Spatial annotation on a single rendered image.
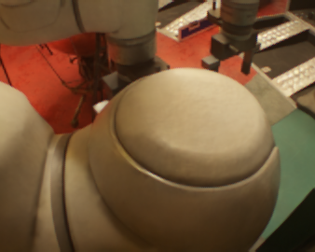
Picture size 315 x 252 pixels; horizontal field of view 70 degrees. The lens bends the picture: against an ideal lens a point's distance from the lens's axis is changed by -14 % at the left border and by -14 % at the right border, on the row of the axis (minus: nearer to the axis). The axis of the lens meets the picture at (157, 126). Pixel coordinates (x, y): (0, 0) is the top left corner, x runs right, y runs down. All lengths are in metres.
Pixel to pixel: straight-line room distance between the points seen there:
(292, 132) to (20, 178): 0.50
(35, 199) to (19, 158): 0.03
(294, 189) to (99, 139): 0.38
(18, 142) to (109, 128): 0.07
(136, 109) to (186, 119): 0.03
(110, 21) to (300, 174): 0.42
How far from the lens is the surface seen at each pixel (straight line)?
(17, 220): 0.19
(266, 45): 2.23
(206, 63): 0.63
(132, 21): 0.41
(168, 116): 0.15
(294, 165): 0.51
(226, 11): 0.61
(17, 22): 0.41
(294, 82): 1.92
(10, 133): 0.19
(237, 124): 0.16
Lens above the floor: 1.10
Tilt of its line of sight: 48 degrees down
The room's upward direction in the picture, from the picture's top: 5 degrees counter-clockwise
